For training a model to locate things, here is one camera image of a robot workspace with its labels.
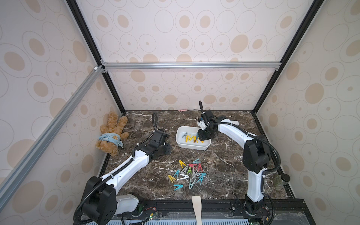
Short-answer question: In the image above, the yellow clothespin pile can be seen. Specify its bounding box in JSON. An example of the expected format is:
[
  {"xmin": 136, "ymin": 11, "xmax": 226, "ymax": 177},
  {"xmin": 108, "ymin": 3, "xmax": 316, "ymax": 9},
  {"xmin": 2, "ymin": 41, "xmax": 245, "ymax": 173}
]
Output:
[
  {"xmin": 189, "ymin": 136, "xmax": 197, "ymax": 143},
  {"xmin": 179, "ymin": 160, "xmax": 187, "ymax": 168}
]

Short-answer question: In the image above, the white plastic storage box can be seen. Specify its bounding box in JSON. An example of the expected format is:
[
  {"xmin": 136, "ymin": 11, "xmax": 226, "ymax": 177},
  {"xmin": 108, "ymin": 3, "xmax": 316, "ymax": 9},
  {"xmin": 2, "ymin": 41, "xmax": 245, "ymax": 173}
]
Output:
[{"xmin": 175, "ymin": 126, "xmax": 211, "ymax": 151}]

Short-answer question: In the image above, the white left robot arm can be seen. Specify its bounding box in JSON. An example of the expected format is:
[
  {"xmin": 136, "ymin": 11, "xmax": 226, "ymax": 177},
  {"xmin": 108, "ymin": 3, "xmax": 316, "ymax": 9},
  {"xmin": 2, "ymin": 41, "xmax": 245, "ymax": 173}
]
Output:
[{"xmin": 73, "ymin": 129, "xmax": 172, "ymax": 225}]

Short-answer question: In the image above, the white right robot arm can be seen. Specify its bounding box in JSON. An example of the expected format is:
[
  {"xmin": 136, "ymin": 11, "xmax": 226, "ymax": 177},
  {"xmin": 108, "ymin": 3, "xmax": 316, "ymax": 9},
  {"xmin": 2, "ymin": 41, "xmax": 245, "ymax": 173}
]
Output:
[{"xmin": 197, "ymin": 110, "xmax": 281, "ymax": 215}]

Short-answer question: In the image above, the yellow clothespin pile top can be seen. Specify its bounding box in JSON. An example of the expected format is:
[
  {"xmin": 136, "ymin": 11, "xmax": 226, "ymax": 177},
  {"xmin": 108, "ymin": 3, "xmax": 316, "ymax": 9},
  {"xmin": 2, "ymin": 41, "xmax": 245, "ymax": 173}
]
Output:
[{"xmin": 179, "ymin": 160, "xmax": 187, "ymax": 168}]

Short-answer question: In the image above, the teal clothespin left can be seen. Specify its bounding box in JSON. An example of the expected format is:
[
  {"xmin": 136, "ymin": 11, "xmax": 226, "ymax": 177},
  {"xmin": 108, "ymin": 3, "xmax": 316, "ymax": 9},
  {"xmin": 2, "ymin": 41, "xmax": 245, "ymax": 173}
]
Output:
[{"xmin": 173, "ymin": 169, "xmax": 180, "ymax": 179}]

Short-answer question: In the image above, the white clothespin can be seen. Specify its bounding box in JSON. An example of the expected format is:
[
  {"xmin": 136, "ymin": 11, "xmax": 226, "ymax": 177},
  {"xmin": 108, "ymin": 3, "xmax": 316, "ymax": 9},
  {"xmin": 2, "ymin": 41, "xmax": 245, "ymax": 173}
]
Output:
[{"xmin": 177, "ymin": 174, "xmax": 189, "ymax": 181}]

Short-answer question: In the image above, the teal clothespin top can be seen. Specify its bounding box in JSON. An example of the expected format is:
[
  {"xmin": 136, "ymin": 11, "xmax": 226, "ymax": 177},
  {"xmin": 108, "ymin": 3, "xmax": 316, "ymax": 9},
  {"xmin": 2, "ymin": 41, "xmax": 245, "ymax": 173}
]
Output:
[{"xmin": 193, "ymin": 158, "xmax": 201, "ymax": 164}]

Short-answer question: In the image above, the teal clothespin bottom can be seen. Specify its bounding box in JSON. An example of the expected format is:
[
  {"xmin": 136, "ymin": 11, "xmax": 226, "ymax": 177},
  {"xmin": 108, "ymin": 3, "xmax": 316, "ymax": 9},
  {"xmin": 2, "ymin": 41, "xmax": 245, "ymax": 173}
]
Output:
[{"xmin": 174, "ymin": 184, "xmax": 183, "ymax": 191}]

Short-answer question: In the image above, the brown teddy bear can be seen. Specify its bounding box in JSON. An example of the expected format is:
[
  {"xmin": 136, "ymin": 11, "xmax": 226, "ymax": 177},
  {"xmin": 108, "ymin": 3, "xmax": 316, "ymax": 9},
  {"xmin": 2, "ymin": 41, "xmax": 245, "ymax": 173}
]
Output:
[{"xmin": 95, "ymin": 111, "xmax": 129, "ymax": 157}]

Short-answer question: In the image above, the teal clothespin right cluster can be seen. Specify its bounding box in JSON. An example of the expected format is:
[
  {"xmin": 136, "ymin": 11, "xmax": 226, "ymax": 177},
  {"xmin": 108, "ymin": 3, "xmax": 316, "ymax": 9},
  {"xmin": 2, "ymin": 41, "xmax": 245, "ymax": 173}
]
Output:
[{"xmin": 196, "ymin": 172, "xmax": 207, "ymax": 185}]

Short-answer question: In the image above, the beige tape strip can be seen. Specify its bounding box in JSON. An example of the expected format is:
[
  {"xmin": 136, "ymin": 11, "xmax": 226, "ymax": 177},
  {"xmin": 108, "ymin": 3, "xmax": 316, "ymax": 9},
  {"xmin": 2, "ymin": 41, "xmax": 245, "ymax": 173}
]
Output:
[{"xmin": 192, "ymin": 196, "xmax": 202, "ymax": 225}]

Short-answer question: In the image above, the horizontal aluminium rail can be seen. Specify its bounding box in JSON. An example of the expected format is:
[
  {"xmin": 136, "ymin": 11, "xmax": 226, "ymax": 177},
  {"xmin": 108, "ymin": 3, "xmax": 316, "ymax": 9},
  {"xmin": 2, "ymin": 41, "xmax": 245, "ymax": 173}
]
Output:
[{"xmin": 104, "ymin": 61, "xmax": 281, "ymax": 69}]

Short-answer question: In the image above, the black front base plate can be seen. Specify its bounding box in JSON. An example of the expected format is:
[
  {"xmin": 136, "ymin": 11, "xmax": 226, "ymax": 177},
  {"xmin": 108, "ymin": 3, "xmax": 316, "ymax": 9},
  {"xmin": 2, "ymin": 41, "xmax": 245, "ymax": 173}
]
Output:
[{"xmin": 73, "ymin": 199, "xmax": 316, "ymax": 225}]

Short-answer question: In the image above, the left diagonal aluminium rail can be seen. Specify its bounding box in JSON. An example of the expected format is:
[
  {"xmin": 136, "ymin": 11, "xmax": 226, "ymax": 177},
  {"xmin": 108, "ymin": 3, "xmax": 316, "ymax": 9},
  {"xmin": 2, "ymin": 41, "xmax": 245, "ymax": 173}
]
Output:
[{"xmin": 1, "ymin": 65, "xmax": 104, "ymax": 211}]

